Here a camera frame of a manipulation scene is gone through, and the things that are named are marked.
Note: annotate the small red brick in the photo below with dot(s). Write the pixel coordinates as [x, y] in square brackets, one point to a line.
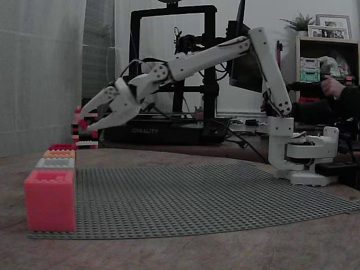
[82, 123]

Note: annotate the green plastic crate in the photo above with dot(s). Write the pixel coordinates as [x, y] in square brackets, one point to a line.
[310, 75]

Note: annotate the grey brick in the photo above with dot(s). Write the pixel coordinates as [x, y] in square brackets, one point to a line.
[47, 164]

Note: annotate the pale pink plastic crate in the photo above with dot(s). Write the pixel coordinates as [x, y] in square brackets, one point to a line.
[310, 63]

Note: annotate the large white picture frame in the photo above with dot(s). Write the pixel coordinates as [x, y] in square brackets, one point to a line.
[333, 19]

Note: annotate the white sheer curtain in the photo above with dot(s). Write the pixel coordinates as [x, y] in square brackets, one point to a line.
[39, 78]

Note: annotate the red black brick tower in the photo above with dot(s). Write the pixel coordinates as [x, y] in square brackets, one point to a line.
[84, 139]

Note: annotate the black power strip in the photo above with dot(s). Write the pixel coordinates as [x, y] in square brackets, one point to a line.
[334, 168]

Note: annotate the small white picture frame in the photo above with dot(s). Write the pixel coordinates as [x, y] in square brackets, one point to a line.
[327, 33]

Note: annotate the dark-sleeved forearm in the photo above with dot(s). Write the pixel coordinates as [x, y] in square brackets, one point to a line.
[348, 99]

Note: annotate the black Creality 3D printer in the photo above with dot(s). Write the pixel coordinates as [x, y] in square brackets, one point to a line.
[168, 130]

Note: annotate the pink large brick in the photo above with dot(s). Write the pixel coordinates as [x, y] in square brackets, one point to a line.
[49, 205]

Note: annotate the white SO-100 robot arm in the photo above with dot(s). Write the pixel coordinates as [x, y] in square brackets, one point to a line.
[270, 70]

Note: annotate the orange brick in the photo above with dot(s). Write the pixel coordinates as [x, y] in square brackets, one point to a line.
[57, 153]

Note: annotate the small potted fern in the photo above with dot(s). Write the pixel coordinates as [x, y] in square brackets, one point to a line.
[301, 22]

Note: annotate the grey studded baseplate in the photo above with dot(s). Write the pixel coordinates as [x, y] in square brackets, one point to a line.
[182, 197]

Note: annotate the person's hand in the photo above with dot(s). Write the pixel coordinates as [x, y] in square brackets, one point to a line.
[333, 88]

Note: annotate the wooden shelf unit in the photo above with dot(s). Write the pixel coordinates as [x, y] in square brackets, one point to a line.
[326, 45]

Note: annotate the black computer monitor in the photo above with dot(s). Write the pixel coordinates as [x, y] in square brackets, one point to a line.
[244, 76]

